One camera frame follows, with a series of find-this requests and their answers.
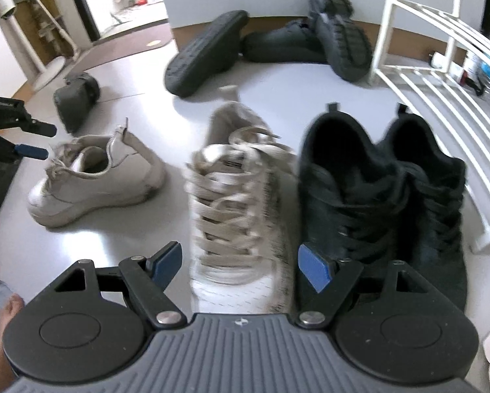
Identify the dark grey clog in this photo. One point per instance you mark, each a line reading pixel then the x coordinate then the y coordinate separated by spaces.
pixel 204 53
pixel 281 43

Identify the brown door mat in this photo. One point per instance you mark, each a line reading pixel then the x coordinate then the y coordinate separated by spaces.
pixel 126 47

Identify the small brown bottle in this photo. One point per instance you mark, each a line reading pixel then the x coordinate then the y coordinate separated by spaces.
pixel 439 59

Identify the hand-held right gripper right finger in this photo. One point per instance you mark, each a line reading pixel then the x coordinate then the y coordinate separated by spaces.
pixel 316 268

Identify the white metal shoe rack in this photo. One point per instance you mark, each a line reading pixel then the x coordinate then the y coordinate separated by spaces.
pixel 376 69

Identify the black chunky sandal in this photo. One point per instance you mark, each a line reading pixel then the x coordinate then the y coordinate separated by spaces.
pixel 339 32
pixel 75 102

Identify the black lace-up sneaker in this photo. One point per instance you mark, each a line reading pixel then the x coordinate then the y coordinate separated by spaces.
pixel 433 196
pixel 343 180

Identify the white lace-up sneaker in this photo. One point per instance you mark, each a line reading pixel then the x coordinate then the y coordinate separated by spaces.
pixel 97 188
pixel 232 196

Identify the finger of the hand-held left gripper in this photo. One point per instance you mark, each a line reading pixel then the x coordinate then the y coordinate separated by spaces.
pixel 44 129
pixel 31 152

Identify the person's leg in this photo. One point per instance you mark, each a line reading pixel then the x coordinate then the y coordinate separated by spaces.
pixel 5 315

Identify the white standing fan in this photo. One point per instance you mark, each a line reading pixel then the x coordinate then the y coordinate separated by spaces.
pixel 52 71

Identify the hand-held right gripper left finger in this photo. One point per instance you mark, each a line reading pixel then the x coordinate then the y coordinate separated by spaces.
pixel 167 264

